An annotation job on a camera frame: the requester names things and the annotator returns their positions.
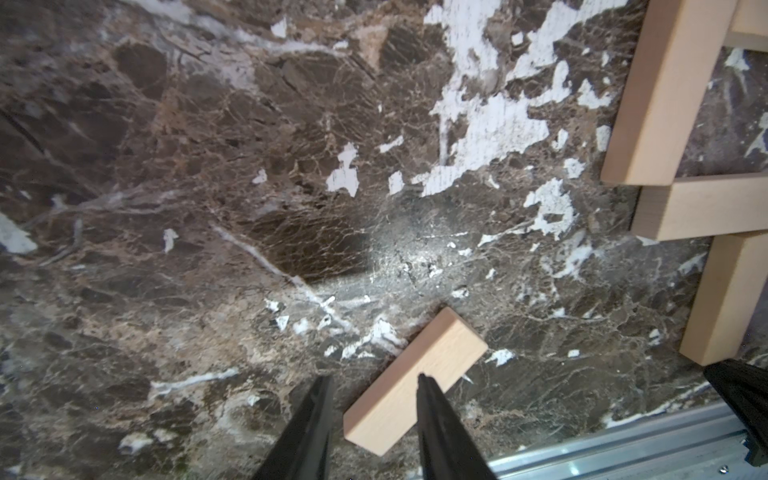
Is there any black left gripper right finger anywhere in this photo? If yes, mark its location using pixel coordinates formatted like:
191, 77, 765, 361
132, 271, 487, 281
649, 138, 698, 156
417, 374, 497, 480

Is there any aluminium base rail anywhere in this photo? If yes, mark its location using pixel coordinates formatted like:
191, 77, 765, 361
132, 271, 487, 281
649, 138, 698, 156
489, 402, 767, 479

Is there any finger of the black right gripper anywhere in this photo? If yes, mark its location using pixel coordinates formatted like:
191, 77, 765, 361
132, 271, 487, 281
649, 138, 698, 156
704, 359, 767, 467

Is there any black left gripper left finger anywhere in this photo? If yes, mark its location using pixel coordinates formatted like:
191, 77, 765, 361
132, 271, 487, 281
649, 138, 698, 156
253, 376, 335, 480

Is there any wooden block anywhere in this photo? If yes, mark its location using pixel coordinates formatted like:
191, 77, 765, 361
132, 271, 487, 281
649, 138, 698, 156
631, 173, 767, 241
679, 231, 767, 366
723, 0, 768, 52
600, 0, 737, 186
343, 307, 488, 456

